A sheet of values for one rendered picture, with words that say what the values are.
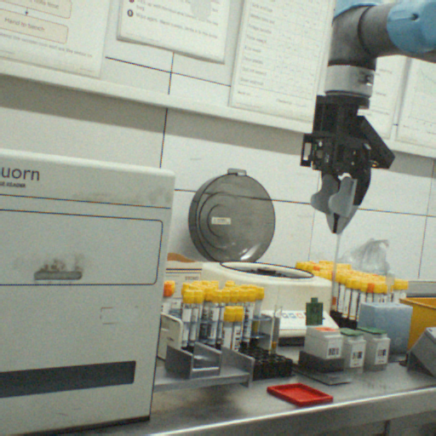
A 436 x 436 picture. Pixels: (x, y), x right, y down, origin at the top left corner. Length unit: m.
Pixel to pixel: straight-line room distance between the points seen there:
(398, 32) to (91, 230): 0.51
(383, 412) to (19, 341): 0.59
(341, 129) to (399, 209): 1.15
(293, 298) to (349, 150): 0.41
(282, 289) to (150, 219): 0.60
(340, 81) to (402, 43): 0.12
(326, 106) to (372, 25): 0.13
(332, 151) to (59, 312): 0.50
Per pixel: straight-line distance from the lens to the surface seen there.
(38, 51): 1.44
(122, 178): 0.78
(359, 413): 1.08
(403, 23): 1.02
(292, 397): 1.01
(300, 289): 1.39
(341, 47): 1.10
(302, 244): 1.91
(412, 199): 2.26
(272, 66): 1.78
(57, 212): 0.75
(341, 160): 1.07
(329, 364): 1.14
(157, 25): 1.59
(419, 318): 1.45
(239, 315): 1.04
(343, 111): 1.09
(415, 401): 1.19
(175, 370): 0.93
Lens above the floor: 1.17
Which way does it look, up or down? 3 degrees down
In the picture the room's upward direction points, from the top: 7 degrees clockwise
